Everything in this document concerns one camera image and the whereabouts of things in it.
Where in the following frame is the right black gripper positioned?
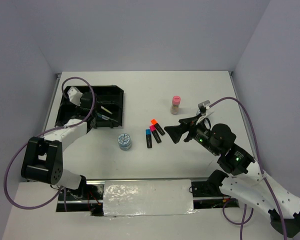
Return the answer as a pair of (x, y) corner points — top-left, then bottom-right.
(163, 113), (219, 155)

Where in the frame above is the orange highlighter marker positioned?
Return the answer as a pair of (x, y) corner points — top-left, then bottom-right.
(151, 119), (166, 136)

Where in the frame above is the pink highlighter marker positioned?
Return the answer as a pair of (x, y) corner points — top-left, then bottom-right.
(149, 125), (162, 144)

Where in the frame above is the blue patterned round tin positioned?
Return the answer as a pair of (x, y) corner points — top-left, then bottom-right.
(117, 133), (132, 151)

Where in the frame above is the yellow slim pen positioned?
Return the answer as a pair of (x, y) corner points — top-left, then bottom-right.
(100, 106), (113, 115)

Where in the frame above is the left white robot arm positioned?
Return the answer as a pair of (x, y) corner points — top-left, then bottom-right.
(21, 92), (97, 200)

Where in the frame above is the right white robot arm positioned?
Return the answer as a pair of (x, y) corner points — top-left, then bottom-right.
(164, 117), (300, 238)

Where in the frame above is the pink capped small bottle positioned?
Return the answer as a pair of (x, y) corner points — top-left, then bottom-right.
(170, 95), (181, 115)

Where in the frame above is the blue highlighter marker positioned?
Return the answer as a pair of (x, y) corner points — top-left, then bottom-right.
(145, 128), (152, 149)

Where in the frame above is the silver foil covered panel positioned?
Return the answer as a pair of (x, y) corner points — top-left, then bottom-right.
(103, 179), (196, 217)

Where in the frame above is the black compartment organizer tray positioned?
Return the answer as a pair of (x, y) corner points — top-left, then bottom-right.
(55, 85), (124, 131)

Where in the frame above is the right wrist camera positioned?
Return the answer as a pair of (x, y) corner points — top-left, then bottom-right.
(196, 100), (215, 120)

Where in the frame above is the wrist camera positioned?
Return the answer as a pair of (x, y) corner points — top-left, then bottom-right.
(67, 86), (83, 106)
(196, 100), (215, 120)

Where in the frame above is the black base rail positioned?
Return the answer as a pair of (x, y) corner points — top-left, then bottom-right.
(55, 178), (231, 217)

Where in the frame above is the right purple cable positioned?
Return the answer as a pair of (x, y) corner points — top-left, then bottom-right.
(206, 96), (288, 240)

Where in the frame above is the purple cable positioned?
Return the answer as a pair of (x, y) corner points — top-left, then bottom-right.
(206, 96), (288, 240)
(4, 76), (96, 209)

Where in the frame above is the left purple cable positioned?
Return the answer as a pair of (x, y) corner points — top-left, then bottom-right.
(4, 76), (96, 209)

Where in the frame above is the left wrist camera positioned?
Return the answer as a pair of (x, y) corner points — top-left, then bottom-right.
(67, 86), (83, 106)

